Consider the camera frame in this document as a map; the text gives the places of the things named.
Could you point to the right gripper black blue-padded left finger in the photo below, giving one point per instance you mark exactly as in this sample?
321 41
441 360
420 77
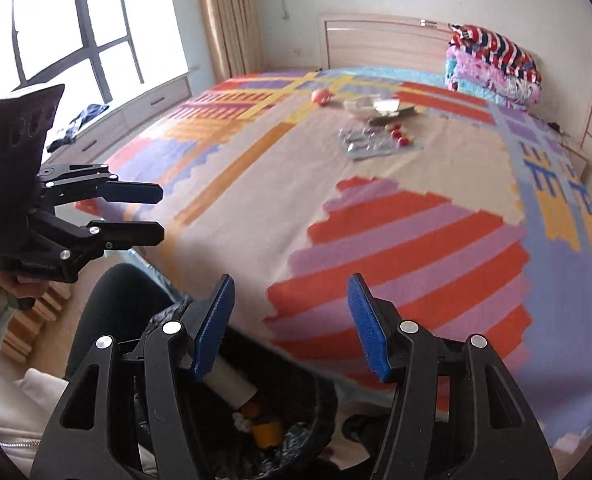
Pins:
92 433

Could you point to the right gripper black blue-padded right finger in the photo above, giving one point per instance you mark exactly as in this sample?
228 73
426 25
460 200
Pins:
457 412

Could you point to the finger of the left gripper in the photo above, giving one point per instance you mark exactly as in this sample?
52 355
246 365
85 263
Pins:
115 191
126 235

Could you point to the white paper roll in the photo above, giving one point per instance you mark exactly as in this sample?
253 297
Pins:
229 384

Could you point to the yellow tape roll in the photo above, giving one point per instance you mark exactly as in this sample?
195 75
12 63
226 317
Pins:
268 433

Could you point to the black trash bin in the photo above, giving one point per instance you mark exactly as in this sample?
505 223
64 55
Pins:
303 402

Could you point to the person's left hand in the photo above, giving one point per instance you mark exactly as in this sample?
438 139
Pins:
10 282

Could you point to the window drawer cabinet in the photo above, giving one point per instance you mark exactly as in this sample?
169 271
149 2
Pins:
109 129

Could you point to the blue cloth on cabinet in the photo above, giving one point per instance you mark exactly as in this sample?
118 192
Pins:
67 136

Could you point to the dark framed window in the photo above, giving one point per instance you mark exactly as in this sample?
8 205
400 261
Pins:
87 45

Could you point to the colourful patterned bed cover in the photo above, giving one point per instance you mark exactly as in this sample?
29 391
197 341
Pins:
487 229

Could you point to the pink plush toy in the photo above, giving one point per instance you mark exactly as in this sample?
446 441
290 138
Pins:
321 96

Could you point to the beige curtain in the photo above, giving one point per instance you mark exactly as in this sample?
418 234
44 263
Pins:
234 37

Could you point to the silver pill blister pack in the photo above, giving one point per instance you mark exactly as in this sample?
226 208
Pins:
370 142

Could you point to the right bedside table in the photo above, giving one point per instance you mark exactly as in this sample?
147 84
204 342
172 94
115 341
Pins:
571 148

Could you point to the wooden headboard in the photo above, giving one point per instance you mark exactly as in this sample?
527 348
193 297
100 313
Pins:
360 40

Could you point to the pink folded quilt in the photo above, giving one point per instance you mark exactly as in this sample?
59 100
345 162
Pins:
466 74

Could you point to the striped folded quilt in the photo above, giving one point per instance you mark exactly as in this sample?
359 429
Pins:
497 51

